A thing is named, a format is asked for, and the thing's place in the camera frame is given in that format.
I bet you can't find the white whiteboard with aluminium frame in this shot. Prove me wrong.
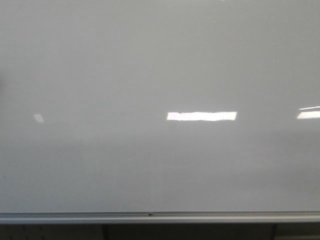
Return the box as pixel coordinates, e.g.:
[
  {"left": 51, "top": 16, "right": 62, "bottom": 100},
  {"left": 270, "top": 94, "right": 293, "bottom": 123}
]
[{"left": 0, "top": 0, "right": 320, "bottom": 224}]

